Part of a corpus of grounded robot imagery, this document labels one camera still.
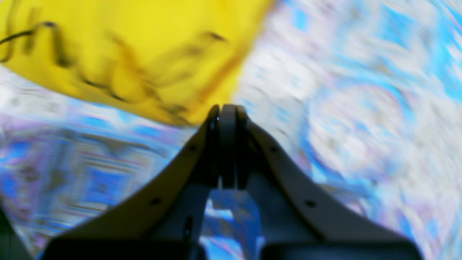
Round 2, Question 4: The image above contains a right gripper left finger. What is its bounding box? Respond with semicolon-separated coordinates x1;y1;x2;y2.
43;105;235;260

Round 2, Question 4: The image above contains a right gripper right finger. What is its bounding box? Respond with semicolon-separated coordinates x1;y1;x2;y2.
235;106;422;260

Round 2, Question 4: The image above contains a yellow T-shirt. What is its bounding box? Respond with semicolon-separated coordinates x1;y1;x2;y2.
1;0;275;126

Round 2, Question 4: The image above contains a patterned blue tablecloth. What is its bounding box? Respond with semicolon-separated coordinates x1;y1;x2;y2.
1;0;461;260

